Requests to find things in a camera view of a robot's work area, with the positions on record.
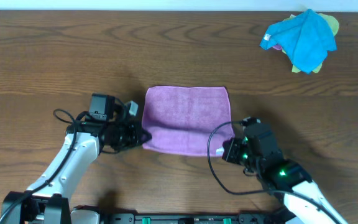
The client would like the purple microfibre cloth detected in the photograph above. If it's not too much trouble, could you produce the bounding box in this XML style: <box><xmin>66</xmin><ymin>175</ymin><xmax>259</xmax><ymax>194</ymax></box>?
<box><xmin>142</xmin><ymin>86</ymin><xmax>234</xmax><ymax>157</ymax></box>

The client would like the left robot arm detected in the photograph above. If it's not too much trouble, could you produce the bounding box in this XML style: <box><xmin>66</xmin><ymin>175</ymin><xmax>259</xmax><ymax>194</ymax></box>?
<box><xmin>0</xmin><ymin>93</ymin><xmax>152</xmax><ymax>223</ymax></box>

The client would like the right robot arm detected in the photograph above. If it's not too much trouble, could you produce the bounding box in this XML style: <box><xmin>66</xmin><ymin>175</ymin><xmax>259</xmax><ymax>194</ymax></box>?
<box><xmin>222</xmin><ymin>119</ymin><xmax>347</xmax><ymax>223</ymax></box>

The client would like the blue microfibre cloth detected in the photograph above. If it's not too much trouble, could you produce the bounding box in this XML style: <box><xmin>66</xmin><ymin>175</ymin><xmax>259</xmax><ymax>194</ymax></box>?
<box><xmin>260</xmin><ymin>9</ymin><xmax>337</xmax><ymax>73</ymax></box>

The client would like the yellow-green microfibre cloth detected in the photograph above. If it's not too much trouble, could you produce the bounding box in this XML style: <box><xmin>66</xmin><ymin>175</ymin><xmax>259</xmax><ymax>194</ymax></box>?
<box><xmin>282</xmin><ymin>13</ymin><xmax>339</xmax><ymax>73</ymax></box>

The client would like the right black cable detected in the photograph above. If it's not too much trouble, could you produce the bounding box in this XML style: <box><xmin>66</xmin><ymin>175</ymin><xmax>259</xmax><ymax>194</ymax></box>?
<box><xmin>206</xmin><ymin>120</ymin><xmax>344</xmax><ymax>224</ymax></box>

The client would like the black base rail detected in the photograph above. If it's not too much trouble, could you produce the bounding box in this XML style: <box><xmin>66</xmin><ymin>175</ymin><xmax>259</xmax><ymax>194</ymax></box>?
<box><xmin>70</xmin><ymin>212</ymin><xmax>291</xmax><ymax>224</ymax></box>

